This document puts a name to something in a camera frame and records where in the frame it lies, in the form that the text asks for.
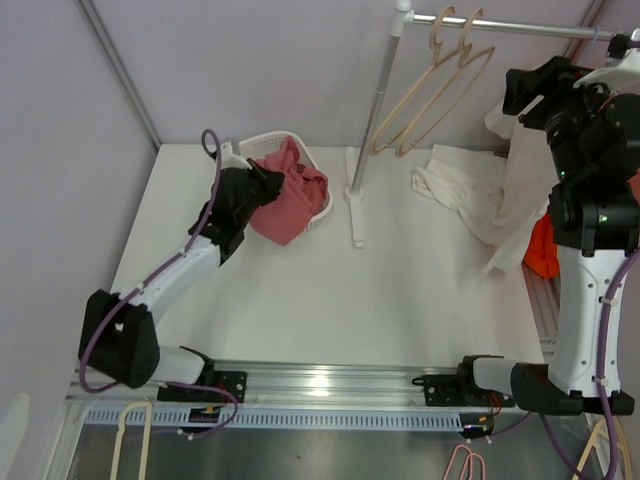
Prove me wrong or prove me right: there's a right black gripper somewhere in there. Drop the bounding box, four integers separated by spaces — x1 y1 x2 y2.
502 57 626 185

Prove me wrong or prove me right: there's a pink t shirt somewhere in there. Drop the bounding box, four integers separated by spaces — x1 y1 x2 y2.
250 137 328 246

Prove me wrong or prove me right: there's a beige wooden hanger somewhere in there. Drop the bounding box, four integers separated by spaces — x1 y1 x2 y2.
395 7 496 158
368 5 483 158

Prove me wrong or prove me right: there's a white t shirt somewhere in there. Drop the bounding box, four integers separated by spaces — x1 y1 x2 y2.
412 104 557 275

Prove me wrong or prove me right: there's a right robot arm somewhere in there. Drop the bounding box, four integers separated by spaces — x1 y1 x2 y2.
455 56 639 416

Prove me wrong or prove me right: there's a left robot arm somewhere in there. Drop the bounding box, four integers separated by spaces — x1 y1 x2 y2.
78 161 284 401

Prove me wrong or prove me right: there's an orange t shirt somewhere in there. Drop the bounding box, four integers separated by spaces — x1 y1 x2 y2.
524 172 639 278

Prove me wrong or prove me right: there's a beige hanger lower left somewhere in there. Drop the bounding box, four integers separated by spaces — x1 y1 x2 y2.
108 401 154 480

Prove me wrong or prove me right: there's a beige hanger lower right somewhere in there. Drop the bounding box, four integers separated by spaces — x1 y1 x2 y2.
577 414 633 479

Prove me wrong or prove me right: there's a white plastic basket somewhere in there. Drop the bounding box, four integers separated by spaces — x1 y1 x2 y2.
239 130 333 231

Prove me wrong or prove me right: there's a metal clothes rack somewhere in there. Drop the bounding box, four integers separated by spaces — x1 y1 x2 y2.
345 1 616 249

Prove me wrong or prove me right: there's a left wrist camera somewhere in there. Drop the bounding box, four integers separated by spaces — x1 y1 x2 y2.
220 141 250 170

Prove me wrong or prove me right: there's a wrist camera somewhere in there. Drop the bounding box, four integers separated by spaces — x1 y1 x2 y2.
573 28 639 91
220 141 250 170

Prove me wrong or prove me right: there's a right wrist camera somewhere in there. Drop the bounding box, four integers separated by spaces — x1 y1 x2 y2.
573 28 639 91

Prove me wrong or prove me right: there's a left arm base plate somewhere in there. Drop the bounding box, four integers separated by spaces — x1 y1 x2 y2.
157 371 248 404

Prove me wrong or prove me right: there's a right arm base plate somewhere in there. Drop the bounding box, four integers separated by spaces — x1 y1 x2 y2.
411 374 516 408

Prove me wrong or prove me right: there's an aluminium rail frame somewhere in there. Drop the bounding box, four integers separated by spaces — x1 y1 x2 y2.
64 264 604 416

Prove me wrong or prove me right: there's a white cable duct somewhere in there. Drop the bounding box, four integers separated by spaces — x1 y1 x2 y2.
84 407 464 432

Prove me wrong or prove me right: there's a pink wire hanger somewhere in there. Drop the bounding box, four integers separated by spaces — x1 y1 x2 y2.
441 445 487 480

